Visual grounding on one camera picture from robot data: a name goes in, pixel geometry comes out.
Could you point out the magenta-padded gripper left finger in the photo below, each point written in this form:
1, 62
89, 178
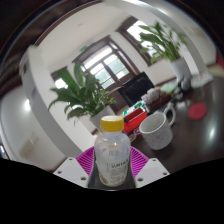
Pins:
71, 171

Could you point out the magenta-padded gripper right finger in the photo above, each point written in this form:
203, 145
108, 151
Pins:
151, 171

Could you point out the clear bottle with yellow cap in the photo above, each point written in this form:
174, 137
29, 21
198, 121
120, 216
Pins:
112, 160

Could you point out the white speckled mug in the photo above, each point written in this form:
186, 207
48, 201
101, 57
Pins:
156, 131

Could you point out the green box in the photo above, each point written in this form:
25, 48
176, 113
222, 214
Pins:
133, 108

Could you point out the flat round red coaster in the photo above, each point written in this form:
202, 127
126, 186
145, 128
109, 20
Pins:
197, 111

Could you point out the green plant in white pot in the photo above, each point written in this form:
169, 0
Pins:
83, 93
180, 68

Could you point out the black chair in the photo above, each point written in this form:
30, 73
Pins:
136, 88

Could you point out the pale green paper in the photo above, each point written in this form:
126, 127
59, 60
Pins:
169, 87

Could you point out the brown-framed window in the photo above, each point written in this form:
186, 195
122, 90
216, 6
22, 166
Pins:
60, 81
136, 33

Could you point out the dark grey rounded object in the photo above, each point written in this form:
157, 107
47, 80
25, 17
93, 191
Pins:
184, 84

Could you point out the printed magazine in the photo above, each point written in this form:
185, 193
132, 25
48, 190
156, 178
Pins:
202, 79

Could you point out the brown wooden double door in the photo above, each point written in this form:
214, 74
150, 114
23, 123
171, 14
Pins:
106, 63

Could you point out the green exit sign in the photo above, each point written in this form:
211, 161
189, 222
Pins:
83, 48

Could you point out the red carpeted stairs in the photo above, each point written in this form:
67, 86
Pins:
220, 59

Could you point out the white wall unit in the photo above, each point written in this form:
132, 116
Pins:
29, 145

